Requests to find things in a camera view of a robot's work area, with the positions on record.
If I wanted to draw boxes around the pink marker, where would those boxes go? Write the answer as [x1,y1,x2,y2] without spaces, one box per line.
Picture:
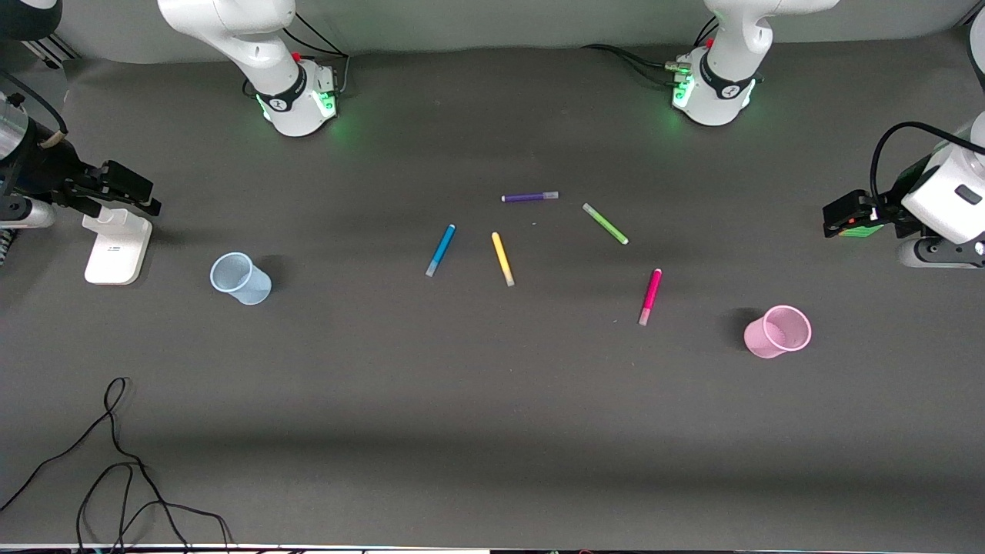
[638,268,663,326]

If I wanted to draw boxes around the blue marker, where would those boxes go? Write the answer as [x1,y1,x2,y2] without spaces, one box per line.
[426,224,456,278]

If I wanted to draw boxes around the white plastic stand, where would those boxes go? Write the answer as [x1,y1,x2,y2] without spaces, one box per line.
[84,208,153,286]

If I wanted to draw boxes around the pink plastic cup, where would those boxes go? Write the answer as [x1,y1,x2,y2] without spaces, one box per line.
[743,305,813,359]

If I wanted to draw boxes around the translucent blue plastic cup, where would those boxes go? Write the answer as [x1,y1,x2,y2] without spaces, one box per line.
[210,252,272,305]

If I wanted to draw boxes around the green marker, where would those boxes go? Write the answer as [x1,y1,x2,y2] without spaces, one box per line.
[583,202,629,245]

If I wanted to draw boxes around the yellow marker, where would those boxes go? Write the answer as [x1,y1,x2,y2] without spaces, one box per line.
[492,232,515,287]

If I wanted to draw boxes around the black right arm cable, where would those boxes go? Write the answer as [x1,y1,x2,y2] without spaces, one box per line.
[0,69,70,151]

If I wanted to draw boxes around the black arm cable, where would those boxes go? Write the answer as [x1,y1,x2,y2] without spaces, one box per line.
[0,69,70,151]
[870,121,985,202]

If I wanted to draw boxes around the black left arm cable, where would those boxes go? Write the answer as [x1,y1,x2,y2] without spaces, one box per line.
[870,121,985,202]

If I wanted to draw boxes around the aluminium profile rail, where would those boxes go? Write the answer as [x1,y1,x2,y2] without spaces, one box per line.
[19,34,82,70]

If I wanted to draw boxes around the thin black loose cable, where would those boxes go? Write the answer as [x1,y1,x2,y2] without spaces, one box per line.
[0,376,149,513]
[75,460,235,554]

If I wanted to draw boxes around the black right arm base cables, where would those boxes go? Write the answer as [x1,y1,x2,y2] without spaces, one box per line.
[245,9,352,99]

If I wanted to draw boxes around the black arm base cables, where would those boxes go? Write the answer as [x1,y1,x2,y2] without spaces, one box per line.
[245,9,352,99]
[581,15,720,87]

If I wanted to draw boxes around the black left arm base cables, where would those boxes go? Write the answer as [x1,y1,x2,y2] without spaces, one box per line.
[581,15,720,87]

